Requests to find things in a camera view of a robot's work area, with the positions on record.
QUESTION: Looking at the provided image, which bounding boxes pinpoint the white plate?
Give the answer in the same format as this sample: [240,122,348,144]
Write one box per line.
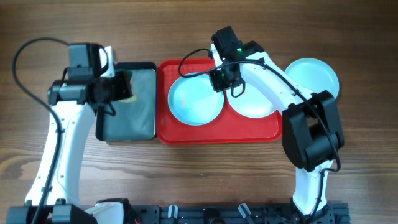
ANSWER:
[226,83,277,118]

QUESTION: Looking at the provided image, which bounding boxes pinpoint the light green plate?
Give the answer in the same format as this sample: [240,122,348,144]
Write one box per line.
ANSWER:
[285,58,340,98]
[167,74,224,126]

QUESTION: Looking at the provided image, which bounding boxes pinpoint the yellow green sponge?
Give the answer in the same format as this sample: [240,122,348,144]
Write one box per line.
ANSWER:
[120,95,137,103]

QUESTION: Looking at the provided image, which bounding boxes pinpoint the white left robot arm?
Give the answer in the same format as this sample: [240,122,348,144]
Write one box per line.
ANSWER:
[25,72,132,206]

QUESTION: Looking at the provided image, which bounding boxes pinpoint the black water tray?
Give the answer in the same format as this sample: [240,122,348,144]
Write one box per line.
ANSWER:
[95,62,157,142]

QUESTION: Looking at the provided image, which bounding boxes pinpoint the red plastic tray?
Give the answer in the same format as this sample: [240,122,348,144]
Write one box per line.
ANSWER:
[156,59,282,145]

